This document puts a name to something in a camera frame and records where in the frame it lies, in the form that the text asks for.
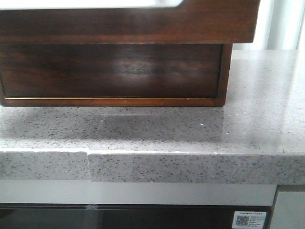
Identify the wooden drawer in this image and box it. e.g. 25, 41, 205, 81
0, 43, 223, 99
0, 0, 260, 44

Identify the dark wooden drawer cabinet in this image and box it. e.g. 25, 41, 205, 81
0, 42, 234, 107

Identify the white QR code sticker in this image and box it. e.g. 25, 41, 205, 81
232, 211, 267, 229

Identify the black oven under counter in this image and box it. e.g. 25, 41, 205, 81
0, 203, 272, 229

